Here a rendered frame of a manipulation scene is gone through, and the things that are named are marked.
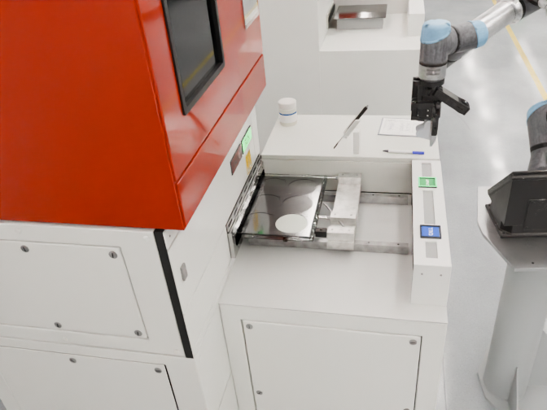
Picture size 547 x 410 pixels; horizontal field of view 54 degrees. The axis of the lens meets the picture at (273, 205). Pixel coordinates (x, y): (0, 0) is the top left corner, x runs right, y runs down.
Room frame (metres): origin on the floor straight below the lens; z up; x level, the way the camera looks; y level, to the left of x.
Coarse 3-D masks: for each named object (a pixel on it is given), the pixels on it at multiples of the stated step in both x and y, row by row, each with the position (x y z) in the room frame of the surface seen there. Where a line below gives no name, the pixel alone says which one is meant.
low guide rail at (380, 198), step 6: (330, 192) 1.59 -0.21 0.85; (318, 198) 1.58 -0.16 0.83; (324, 198) 1.58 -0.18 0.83; (330, 198) 1.57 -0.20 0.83; (360, 198) 1.54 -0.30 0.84; (366, 198) 1.54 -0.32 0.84; (372, 198) 1.53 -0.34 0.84; (378, 198) 1.53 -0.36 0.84; (384, 198) 1.52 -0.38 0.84; (390, 198) 1.52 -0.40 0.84; (396, 198) 1.51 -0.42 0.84; (402, 198) 1.51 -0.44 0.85; (402, 204) 1.51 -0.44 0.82
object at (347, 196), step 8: (344, 184) 1.58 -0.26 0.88; (336, 192) 1.54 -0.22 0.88; (344, 192) 1.53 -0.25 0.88; (352, 192) 1.53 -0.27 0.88; (360, 192) 1.53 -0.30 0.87; (336, 200) 1.49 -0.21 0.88; (344, 200) 1.48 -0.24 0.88; (352, 200) 1.48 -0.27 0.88; (336, 208) 1.44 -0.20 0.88; (344, 208) 1.43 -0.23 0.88; (352, 208) 1.43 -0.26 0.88; (328, 240) 1.27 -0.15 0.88; (336, 240) 1.27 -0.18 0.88; (328, 248) 1.27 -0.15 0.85; (336, 248) 1.26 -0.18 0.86; (344, 248) 1.26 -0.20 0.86; (352, 248) 1.25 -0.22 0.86
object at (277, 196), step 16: (272, 176) 1.65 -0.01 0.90; (256, 192) 1.56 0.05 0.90; (272, 192) 1.55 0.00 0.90; (288, 192) 1.54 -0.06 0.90; (304, 192) 1.53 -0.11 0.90; (256, 208) 1.46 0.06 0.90; (272, 208) 1.45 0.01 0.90; (288, 208) 1.44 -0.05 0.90; (304, 208) 1.43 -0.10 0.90; (240, 224) 1.38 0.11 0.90; (256, 224) 1.37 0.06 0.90; (272, 224) 1.36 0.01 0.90
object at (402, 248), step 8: (248, 240) 1.37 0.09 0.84; (256, 240) 1.36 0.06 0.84; (264, 240) 1.36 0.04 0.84; (272, 240) 1.35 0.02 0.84; (280, 240) 1.34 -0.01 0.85; (320, 240) 1.32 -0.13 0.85; (360, 240) 1.30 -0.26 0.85; (312, 248) 1.32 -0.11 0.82; (320, 248) 1.31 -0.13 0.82; (360, 248) 1.28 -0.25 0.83; (368, 248) 1.27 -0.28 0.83; (376, 248) 1.27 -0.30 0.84; (384, 248) 1.26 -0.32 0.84; (392, 248) 1.25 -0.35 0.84; (400, 248) 1.25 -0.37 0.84; (408, 248) 1.24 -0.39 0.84
